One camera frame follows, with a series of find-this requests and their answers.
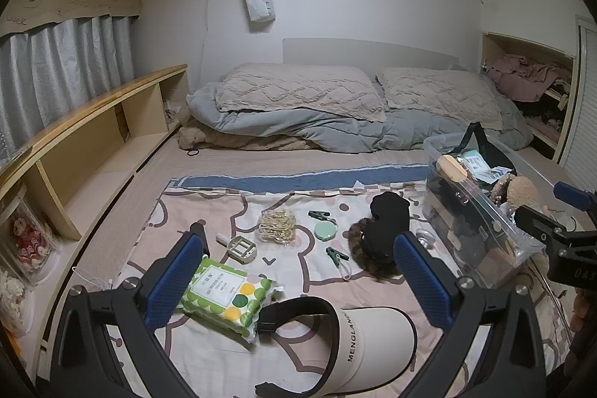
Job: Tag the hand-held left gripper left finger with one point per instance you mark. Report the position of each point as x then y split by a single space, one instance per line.
175 281

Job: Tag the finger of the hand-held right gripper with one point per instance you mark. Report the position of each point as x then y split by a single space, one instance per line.
538 223
576 196

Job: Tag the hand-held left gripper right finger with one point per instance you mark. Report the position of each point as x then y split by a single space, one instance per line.
422 281

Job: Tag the green dotted wet wipes packet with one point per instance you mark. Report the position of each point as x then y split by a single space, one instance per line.
228 293

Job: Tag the clear plastic storage box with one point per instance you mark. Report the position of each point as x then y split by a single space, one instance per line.
471 230

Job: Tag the black cloth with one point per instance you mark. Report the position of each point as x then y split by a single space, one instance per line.
389 216

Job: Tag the white visor cap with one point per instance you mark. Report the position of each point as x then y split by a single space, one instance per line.
368 332

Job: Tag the beige plush pouch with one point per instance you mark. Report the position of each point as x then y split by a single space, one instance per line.
522 190

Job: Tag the brown fur piece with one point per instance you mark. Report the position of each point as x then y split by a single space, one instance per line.
357 239

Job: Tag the wooden closet niche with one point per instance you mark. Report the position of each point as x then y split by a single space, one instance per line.
564 118

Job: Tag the small paper packets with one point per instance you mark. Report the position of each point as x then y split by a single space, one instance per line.
480 167

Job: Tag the green clip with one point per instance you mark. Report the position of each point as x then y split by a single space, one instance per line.
336 255
319 215

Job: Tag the dark clothes pile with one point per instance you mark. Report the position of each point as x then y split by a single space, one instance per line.
545 111

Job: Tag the white shutter door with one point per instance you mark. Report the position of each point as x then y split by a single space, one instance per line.
583 99

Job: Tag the light wooden block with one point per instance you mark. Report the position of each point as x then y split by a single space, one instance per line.
452 168

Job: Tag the round green tape measure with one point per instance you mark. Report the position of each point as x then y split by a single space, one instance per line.
325 231

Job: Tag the beige twine bundle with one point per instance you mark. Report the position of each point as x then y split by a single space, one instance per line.
277 228

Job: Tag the cartoon printed blanket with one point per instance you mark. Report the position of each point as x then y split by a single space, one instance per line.
298 276

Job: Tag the pink clothes pile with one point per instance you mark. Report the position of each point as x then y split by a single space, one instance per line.
522 71

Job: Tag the beige fluffy blanket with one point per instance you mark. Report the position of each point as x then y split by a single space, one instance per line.
219 139

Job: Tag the clear jar of flowers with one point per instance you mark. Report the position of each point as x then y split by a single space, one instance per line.
23 235

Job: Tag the beige textured pillow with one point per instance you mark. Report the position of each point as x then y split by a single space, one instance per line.
298 90
438 95

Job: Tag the white dried flower bunch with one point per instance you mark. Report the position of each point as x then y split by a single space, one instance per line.
11 300

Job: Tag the grey duvet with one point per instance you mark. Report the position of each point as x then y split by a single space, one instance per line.
354 130

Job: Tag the wooden bedside shelf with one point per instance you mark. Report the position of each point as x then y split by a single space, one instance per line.
93 118

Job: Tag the pale grey headboard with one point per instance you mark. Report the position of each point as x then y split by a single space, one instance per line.
368 53

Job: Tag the grey curtain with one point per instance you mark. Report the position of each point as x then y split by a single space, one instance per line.
60 67

